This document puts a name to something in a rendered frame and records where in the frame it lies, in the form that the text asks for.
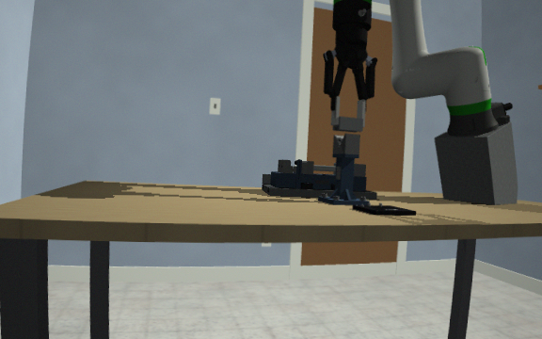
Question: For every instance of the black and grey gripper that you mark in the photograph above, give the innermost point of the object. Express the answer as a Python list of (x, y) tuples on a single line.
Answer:
[(350, 50)]

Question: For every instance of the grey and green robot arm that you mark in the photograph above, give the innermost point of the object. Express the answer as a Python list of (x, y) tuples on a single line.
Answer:
[(459, 74)]

